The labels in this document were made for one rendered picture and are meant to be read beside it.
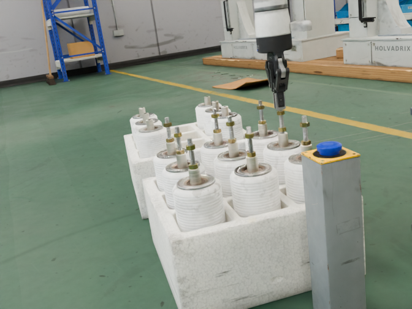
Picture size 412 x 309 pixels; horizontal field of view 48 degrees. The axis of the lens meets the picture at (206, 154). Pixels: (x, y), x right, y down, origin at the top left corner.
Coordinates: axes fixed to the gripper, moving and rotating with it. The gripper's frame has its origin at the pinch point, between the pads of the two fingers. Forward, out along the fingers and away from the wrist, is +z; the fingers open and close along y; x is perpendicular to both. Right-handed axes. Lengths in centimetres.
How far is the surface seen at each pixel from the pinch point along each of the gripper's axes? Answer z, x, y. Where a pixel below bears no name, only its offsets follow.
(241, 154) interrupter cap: 10.5, -10.0, 2.0
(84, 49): -1, -130, -548
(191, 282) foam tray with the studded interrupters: 26.5, -25.0, 24.1
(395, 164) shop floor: 36, 47, -42
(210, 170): 15.5, -16.9, -6.0
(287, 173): 12.6, -2.6, 13.0
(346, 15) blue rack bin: 6, 260, -624
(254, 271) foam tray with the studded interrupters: 27.7, -12.8, 22.0
